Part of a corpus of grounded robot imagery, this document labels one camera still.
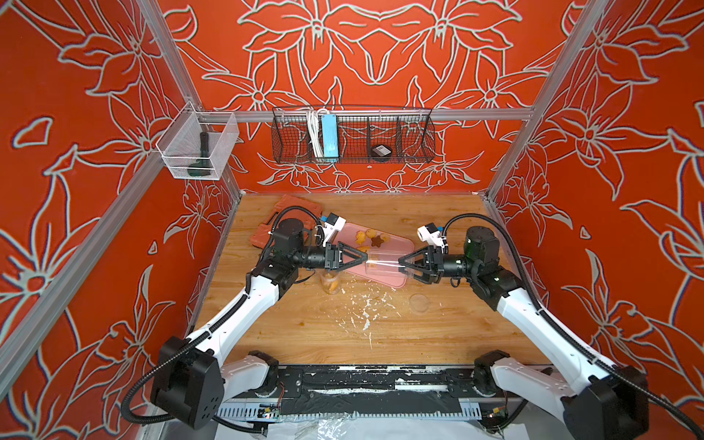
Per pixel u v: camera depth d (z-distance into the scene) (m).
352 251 0.63
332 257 0.60
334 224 0.66
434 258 0.61
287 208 0.63
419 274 0.67
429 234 0.67
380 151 0.95
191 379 0.39
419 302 0.88
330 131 0.89
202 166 0.80
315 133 0.90
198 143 0.88
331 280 0.87
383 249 1.01
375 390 0.73
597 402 0.37
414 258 0.63
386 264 0.64
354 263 0.71
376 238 1.05
